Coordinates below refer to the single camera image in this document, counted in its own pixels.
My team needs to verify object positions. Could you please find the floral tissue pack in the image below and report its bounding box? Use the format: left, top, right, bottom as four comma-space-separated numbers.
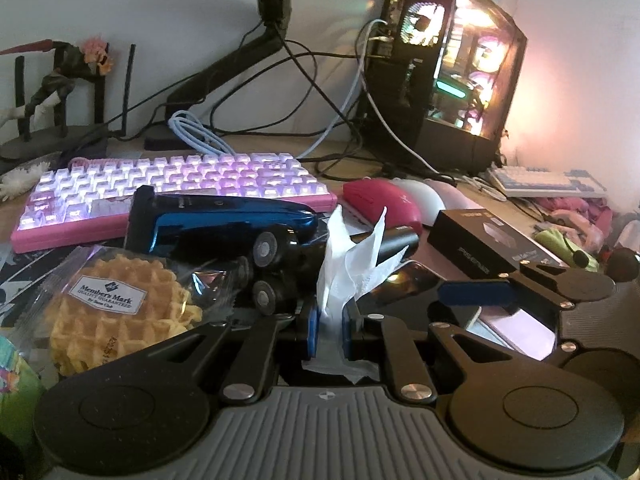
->
0, 337, 46, 452

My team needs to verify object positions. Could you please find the white paper tissue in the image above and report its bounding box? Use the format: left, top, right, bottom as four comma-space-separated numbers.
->
303, 206, 406, 385

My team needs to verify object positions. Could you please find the pink mechanical keyboard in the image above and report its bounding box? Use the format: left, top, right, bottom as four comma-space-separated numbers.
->
11, 153, 337, 254

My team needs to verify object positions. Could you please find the black wifi router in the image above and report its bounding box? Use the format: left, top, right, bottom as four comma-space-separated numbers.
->
1, 36, 136, 171

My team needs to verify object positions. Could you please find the black rgb computer tower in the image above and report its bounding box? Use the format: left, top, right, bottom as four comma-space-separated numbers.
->
358, 0, 527, 174

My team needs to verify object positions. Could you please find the pink notebook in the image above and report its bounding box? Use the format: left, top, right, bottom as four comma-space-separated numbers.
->
480, 307, 555, 361

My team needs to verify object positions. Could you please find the magenta computer mouse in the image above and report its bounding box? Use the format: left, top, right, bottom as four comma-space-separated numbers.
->
342, 178, 423, 235

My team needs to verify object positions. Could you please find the black flashlight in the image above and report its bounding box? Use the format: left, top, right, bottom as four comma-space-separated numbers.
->
376, 226, 420, 264

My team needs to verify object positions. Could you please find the packaged yellow waffle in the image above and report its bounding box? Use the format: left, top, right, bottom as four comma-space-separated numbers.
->
12, 246, 242, 377

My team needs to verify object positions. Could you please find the pink haired dark figurine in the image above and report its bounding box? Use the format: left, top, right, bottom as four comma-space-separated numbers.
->
1, 36, 114, 130

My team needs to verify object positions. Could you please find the blue electric shaver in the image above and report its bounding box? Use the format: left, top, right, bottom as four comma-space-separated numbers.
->
124, 185, 318, 321

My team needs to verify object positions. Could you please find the white computer mouse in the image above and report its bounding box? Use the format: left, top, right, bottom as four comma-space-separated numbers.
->
392, 179, 446, 228

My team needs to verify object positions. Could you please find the white blue keyboard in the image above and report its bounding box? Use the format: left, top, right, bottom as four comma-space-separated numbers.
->
487, 166, 608, 198

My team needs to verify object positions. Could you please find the coiled light blue cable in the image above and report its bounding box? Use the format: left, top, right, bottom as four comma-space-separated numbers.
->
168, 109, 238, 157

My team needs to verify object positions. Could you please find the black charger box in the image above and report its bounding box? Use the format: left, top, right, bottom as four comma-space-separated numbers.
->
427, 209, 565, 278

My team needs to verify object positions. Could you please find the pale pink computer mouse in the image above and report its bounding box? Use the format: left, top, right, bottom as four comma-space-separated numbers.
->
425, 179, 482, 209

